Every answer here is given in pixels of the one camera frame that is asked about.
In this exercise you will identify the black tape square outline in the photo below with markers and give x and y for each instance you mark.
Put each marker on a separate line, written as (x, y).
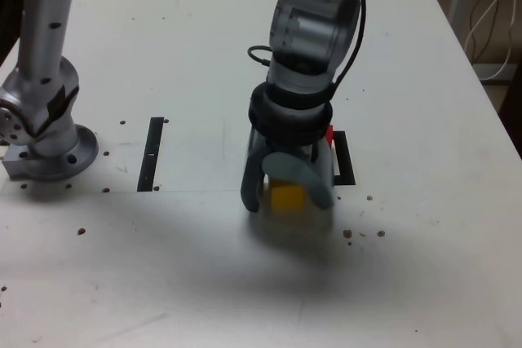
(344, 160)

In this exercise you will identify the red cube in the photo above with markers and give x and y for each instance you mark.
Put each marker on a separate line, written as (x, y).
(330, 136)

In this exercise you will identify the black tape strip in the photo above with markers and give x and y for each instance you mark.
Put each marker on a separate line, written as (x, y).
(149, 160)

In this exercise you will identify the yellow cube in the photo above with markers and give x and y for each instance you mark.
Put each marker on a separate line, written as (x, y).
(287, 197)

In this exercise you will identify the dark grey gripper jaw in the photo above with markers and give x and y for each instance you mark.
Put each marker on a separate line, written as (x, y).
(250, 185)

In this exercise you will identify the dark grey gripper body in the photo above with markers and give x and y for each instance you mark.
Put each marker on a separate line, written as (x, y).
(285, 148)

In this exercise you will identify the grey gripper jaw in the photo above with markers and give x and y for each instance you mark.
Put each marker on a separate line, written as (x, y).
(322, 185)

